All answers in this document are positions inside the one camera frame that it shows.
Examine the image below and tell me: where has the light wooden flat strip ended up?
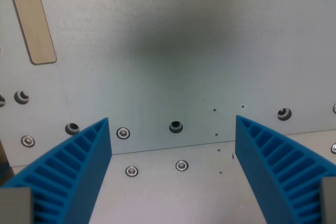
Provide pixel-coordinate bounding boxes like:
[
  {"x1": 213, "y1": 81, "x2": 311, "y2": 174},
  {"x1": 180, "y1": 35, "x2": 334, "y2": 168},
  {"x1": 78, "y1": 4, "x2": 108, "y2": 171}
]
[{"x1": 5, "y1": 0, "x2": 58, "y2": 65}]

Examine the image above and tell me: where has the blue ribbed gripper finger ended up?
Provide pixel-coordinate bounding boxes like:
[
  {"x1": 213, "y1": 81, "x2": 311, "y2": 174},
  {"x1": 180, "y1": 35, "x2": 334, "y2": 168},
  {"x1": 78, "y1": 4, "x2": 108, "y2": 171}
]
[
  {"x1": 0, "y1": 117, "x2": 113, "y2": 224},
  {"x1": 235, "y1": 115, "x2": 336, "y2": 224}
]

